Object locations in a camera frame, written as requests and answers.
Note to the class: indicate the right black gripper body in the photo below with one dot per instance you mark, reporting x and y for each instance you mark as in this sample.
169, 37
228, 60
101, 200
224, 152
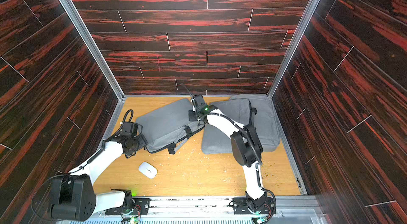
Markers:
196, 101

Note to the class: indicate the white computer mouse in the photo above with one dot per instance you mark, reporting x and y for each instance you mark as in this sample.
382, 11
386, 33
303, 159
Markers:
148, 170

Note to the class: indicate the grey laptop bag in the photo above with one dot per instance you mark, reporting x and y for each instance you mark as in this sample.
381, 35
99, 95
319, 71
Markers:
168, 127
265, 121
216, 136

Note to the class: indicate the aluminium front rail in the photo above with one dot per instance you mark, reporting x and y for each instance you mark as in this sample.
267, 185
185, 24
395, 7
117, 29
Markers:
214, 210

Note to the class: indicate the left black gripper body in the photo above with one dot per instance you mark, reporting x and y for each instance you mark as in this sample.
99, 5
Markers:
139, 143

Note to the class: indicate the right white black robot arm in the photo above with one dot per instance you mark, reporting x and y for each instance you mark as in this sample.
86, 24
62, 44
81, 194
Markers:
246, 149

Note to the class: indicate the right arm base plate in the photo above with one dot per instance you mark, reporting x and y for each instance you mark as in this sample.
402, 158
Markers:
245, 206

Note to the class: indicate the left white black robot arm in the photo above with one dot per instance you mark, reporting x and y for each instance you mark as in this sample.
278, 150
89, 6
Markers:
71, 195

